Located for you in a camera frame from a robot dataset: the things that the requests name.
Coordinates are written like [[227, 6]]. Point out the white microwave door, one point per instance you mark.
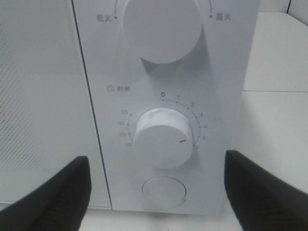
[[46, 116]]

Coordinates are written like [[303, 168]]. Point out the white microwave oven body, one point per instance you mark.
[[205, 86]]

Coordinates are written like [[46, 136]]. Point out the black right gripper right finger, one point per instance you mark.
[[260, 200]]

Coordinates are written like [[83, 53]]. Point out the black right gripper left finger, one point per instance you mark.
[[59, 204]]

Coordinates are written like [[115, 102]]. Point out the white microwave knob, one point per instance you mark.
[[163, 138], [162, 31]]

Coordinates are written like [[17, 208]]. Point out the round white door button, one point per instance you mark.
[[164, 191]]

